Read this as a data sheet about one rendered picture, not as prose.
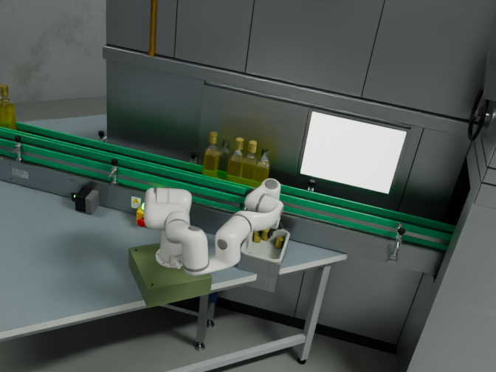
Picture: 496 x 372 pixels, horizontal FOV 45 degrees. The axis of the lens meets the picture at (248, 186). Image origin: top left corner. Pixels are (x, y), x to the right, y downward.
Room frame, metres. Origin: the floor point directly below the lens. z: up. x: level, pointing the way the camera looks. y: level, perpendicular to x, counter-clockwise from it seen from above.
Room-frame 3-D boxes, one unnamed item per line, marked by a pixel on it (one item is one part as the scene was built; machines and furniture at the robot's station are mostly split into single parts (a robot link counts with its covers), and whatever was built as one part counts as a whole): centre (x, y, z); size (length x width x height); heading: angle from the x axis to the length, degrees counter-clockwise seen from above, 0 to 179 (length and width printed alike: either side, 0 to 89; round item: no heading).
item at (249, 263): (2.03, -0.11, 0.79); 0.27 x 0.17 x 0.08; 170
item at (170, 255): (1.80, 0.25, 0.92); 0.16 x 0.13 x 0.15; 35
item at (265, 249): (2.00, -0.11, 0.80); 0.22 x 0.17 x 0.09; 170
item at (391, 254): (2.01, -0.64, 0.90); 0.17 x 0.05 x 0.23; 170
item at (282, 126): (2.35, -0.19, 1.15); 0.90 x 0.03 x 0.34; 80
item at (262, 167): (2.24, -0.05, 0.99); 0.06 x 0.06 x 0.21; 80
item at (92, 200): (2.17, 0.70, 0.79); 0.08 x 0.08 x 0.08; 80
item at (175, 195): (1.81, 0.26, 1.07); 0.13 x 0.10 x 0.16; 101
